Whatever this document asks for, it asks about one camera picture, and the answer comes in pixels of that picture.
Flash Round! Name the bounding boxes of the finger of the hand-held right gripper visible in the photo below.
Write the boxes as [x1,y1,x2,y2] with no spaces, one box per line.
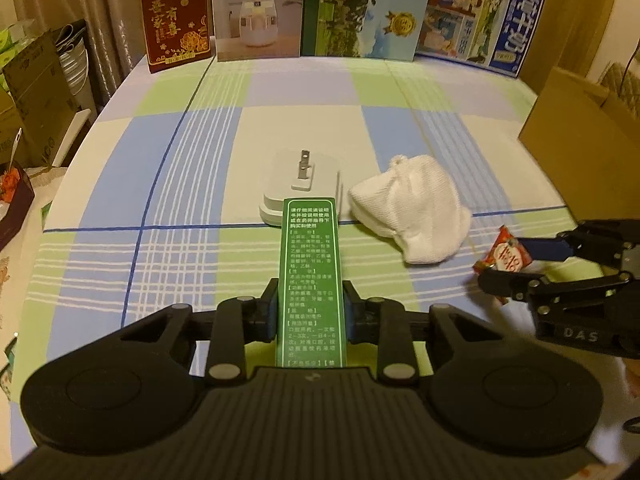
[515,219,640,267]
[477,267,633,307]

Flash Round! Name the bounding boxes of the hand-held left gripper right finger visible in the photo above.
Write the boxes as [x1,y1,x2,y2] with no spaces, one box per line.
[344,280,505,387]

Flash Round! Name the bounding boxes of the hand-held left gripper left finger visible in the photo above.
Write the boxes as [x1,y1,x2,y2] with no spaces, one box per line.
[120,277,281,387]

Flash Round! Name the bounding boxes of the red snack packet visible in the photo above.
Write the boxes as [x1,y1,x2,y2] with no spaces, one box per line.
[472,225,534,306]

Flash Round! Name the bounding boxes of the green medicine box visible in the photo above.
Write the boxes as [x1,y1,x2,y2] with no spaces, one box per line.
[275,197,349,369]

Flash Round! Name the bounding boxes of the white knit hat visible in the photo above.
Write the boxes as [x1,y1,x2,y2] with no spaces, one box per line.
[348,155,472,266]

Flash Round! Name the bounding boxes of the white plug charger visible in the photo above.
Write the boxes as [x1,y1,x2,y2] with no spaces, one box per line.
[258,149,344,226]

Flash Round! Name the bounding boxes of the checked tablecloth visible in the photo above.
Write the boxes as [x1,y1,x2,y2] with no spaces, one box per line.
[0,52,640,461]

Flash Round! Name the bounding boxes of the woven chair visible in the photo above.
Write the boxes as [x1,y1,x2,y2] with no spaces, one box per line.
[600,62,640,111]

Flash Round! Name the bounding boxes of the blue milk carton box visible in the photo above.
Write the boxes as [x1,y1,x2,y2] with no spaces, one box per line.
[415,0,546,79]

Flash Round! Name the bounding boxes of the dark wooden box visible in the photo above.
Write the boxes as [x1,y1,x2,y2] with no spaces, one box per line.
[0,170,36,252]

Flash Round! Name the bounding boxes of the orange ornament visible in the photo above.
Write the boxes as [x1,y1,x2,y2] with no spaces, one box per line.
[0,169,21,202]

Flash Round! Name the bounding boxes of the thin metal skewer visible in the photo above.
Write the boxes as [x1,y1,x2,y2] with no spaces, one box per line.
[7,127,24,172]

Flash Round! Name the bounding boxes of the white humidifier box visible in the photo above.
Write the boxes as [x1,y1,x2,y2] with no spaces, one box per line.
[210,0,306,63]

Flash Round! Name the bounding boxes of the green milk carton box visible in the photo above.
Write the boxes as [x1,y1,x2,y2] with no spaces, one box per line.
[300,0,437,64]

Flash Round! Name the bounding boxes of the red gift box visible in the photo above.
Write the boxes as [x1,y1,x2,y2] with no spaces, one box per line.
[139,0,213,74]

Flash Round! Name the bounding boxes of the closed brown cardboard box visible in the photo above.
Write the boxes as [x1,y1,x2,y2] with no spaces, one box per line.
[2,30,77,167]

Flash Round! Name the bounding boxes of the stack of bowls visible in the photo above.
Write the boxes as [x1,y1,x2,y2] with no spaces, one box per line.
[54,24,99,112]

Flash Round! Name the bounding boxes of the beige curtain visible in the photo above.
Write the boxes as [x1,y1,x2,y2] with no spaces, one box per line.
[0,0,151,106]

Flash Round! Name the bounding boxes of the green tissue packs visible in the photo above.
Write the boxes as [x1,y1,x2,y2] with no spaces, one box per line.
[0,25,27,67]

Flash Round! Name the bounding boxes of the thin cable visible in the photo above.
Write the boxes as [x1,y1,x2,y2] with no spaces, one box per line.
[620,42,640,86]

